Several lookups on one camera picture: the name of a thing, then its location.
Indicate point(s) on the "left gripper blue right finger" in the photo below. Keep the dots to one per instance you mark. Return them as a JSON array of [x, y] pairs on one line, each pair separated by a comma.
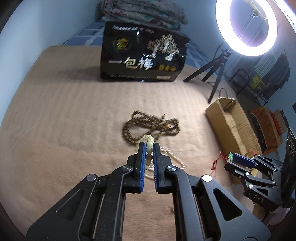
[[204, 210]]

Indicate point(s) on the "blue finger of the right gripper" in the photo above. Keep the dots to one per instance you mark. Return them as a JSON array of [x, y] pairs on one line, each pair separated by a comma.
[[236, 170], [244, 161]]

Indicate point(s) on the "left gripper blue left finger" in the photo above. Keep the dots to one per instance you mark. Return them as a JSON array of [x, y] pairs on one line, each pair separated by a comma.
[[94, 209]]

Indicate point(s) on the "green jade red-cord pendant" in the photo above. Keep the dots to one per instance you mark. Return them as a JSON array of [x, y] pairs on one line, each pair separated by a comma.
[[228, 158]]

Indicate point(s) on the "cardboard box tray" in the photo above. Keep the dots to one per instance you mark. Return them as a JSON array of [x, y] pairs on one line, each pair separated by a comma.
[[232, 129]]

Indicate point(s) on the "black clothes rack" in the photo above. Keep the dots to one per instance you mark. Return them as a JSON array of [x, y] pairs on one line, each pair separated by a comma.
[[242, 79]]

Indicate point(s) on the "yellow black box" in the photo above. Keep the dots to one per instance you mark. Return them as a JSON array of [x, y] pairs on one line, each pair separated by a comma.
[[257, 83]]

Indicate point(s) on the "striped white hanging cloth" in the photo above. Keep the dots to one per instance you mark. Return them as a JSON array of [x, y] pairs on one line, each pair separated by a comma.
[[266, 62]]

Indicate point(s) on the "dark hanging clothes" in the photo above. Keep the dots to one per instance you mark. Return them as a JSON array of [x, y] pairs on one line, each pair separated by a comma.
[[278, 75]]

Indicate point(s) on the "black tripod stand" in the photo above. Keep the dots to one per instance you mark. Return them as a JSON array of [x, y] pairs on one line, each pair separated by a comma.
[[214, 65]]

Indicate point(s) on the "black snack bag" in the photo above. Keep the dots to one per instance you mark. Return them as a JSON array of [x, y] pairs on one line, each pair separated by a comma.
[[133, 52]]

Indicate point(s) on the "folded floral quilt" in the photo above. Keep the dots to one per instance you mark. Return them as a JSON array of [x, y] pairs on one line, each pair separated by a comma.
[[164, 15]]

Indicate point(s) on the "white ring light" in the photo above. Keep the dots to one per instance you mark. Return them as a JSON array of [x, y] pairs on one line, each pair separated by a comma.
[[235, 42]]

